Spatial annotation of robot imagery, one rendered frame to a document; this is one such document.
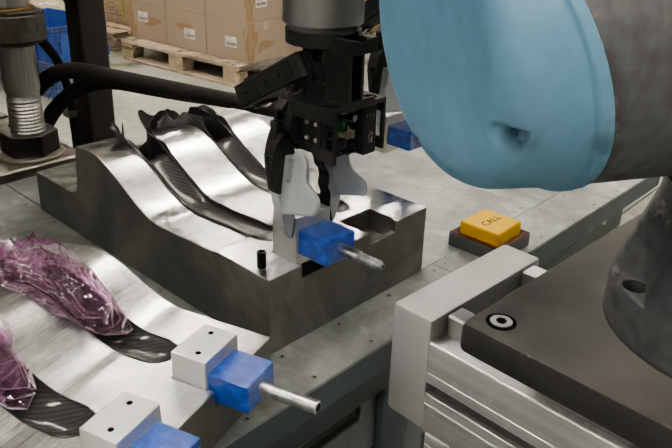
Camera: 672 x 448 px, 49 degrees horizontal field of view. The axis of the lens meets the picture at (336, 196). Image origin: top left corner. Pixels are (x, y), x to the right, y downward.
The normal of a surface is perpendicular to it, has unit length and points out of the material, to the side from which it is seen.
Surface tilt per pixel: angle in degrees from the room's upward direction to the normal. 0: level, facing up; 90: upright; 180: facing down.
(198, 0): 91
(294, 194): 80
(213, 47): 91
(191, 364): 90
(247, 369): 0
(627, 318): 90
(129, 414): 0
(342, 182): 100
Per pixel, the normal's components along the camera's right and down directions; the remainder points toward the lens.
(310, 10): -0.25, 0.39
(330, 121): -0.69, 0.28
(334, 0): 0.28, 0.40
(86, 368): 0.25, -0.84
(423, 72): -0.94, 0.22
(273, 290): 0.72, 0.29
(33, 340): 0.45, -0.71
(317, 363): 0.03, -0.92
